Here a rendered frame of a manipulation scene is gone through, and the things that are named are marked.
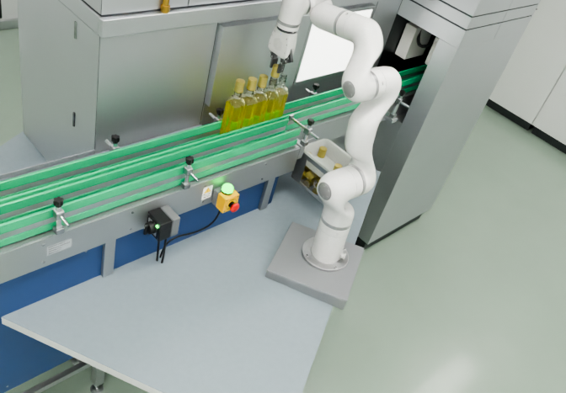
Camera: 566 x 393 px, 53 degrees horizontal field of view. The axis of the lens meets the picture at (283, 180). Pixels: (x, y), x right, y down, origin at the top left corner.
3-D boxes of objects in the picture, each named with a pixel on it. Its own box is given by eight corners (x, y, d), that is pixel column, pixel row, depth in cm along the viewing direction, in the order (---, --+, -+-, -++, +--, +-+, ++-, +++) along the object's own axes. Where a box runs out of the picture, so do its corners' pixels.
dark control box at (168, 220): (164, 221, 204) (168, 204, 199) (178, 235, 200) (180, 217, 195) (145, 229, 199) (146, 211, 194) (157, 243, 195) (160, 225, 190)
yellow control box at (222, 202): (225, 198, 221) (228, 183, 217) (237, 209, 218) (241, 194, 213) (210, 203, 217) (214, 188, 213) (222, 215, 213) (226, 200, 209)
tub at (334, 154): (321, 152, 262) (326, 136, 256) (356, 180, 251) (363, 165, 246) (294, 162, 250) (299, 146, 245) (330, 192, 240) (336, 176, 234)
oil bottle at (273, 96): (260, 127, 242) (271, 83, 229) (269, 135, 239) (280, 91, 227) (250, 130, 239) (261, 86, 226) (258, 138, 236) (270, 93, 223)
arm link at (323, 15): (371, 8, 193) (311, -12, 213) (338, 11, 184) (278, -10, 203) (366, 34, 198) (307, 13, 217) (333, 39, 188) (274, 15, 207)
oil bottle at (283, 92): (269, 124, 246) (281, 81, 233) (278, 131, 243) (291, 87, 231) (260, 127, 243) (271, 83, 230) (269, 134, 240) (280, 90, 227)
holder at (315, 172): (308, 160, 269) (317, 133, 260) (350, 194, 256) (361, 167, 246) (282, 170, 258) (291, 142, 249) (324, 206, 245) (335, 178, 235)
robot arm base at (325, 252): (353, 249, 234) (365, 215, 223) (340, 278, 219) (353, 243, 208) (310, 231, 238) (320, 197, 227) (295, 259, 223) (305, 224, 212)
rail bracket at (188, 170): (187, 183, 203) (192, 154, 195) (200, 196, 200) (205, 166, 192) (178, 187, 200) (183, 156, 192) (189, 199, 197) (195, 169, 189)
